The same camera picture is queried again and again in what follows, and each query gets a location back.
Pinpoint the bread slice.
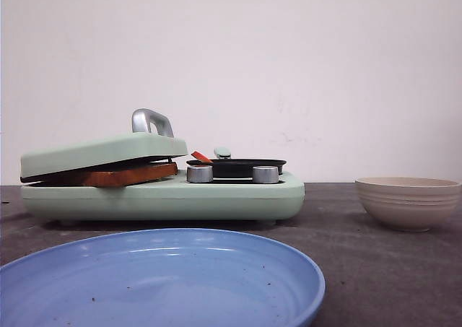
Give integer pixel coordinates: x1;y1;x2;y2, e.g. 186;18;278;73
76;162;178;188

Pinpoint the beige ribbed bowl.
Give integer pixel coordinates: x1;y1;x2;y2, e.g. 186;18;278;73
355;177;461;232

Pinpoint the mint green sandwich maker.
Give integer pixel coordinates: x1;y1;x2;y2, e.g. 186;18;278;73
20;108;305;221

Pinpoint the black frying pan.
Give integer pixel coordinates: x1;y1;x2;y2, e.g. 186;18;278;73
186;147;287;178

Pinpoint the pink cooked shrimp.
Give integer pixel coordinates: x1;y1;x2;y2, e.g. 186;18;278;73
191;151;213;163

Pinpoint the right silver knob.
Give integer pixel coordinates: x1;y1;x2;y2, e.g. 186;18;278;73
252;166;279;184

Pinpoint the left silver knob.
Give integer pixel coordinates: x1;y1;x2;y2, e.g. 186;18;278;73
186;165;214;183

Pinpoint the blue plastic plate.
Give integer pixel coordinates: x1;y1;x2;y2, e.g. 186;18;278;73
1;228;326;326

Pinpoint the silver knob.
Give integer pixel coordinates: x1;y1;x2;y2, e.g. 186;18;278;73
186;165;214;183
252;166;279;184

